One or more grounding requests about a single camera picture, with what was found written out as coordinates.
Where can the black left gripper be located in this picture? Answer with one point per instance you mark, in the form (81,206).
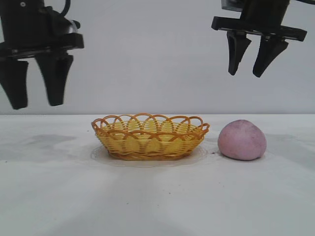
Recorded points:
(24,27)

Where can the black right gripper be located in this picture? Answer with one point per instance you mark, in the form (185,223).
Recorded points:
(263,14)

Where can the yellow woven wicker basket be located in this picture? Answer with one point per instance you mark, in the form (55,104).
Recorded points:
(147,147)

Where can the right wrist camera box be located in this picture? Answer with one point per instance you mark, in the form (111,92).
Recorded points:
(231,5)

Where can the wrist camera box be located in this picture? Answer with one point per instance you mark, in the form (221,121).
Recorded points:
(231,5)
(65,23)

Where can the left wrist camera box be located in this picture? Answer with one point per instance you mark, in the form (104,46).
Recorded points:
(65,23)

